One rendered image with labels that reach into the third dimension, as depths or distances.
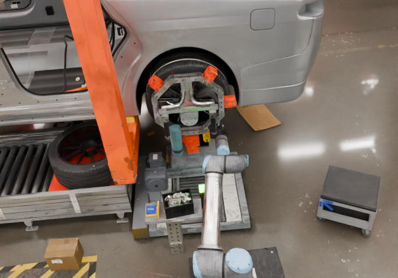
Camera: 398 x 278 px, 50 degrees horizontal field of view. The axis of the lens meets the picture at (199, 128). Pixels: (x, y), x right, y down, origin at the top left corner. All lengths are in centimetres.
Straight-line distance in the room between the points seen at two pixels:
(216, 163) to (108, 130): 74
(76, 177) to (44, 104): 62
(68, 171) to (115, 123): 80
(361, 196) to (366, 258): 45
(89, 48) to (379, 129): 302
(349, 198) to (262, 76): 110
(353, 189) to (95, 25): 216
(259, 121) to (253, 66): 133
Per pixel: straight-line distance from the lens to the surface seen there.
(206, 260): 254
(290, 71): 329
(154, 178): 335
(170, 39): 304
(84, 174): 341
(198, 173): 372
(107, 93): 267
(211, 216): 258
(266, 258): 295
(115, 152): 296
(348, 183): 342
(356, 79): 524
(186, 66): 313
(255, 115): 451
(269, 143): 419
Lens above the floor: 275
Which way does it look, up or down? 39 degrees down
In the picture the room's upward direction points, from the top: 5 degrees counter-clockwise
